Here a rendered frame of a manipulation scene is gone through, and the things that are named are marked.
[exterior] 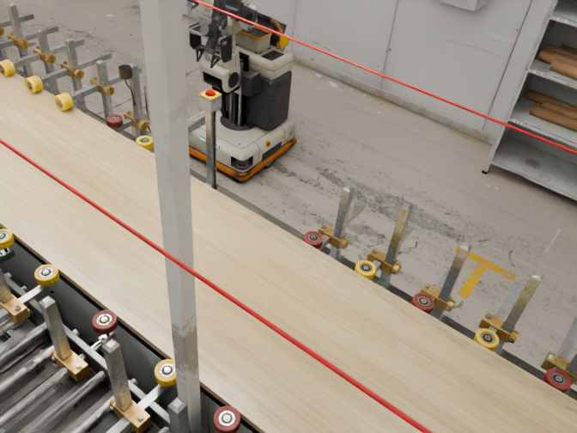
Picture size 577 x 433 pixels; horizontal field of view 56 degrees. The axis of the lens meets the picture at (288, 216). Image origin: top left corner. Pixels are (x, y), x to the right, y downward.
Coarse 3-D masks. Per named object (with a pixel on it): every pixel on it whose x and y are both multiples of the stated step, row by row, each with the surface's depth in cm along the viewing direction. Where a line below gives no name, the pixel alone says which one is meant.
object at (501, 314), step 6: (516, 282) 220; (516, 288) 217; (510, 294) 215; (516, 294) 215; (510, 300) 212; (504, 306) 210; (510, 306) 210; (498, 312) 207; (504, 312) 207; (492, 330) 200
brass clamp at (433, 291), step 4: (424, 284) 216; (424, 288) 215; (432, 288) 215; (436, 288) 215; (420, 292) 216; (424, 292) 214; (428, 292) 213; (432, 292) 213; (436, 292) 213; (432, 296) 213; (436, 296) 212; (436, 300) 212; (440, 300) 211; (448, 300) 211; (452, 300) 211; (436, 304) 213; (440, 304) 212; (444, 304) 211; (448, 304) 210; (452, 304) 210; (440, 308) 213; (444, 308) 212; (448, 308) 211
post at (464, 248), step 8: (464, 248) 193; (456, 256) 196; (464, 256) 194; (456, 264) 198; (464, 264) 199; (456, 272) 200; (448, 280) 204; (456, 280) 204; (448, 288) 206; (440, 296) 211; (448, 296) 208; (432, 312) 218; (440, 312) 215
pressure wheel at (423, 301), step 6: (420, 294) 202; (426, 294) 202; (414, 300) 199; (420, 300) 200; (426, 300) 200; (432, 300) 200; (420, 306) 197; (426, 306) 198; (432, 306) 198; (426, 312) 198
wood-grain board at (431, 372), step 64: (0, 128) 259; (64, 128) 263; (0, 192) 225; (64, 192) 228; (128, 192) 232; (192, 192) 235; (64, 256) 202; (128, 256) 204; (256, 256) 210; (320, 256) 213; (128, 320) 183; (256, 320) 187; (320, 320) 190; (384, 320) 192; (256, 384) 169; (320, 384) 171; (384, 384) 173; (448, 384) 175; (512, 384) 177
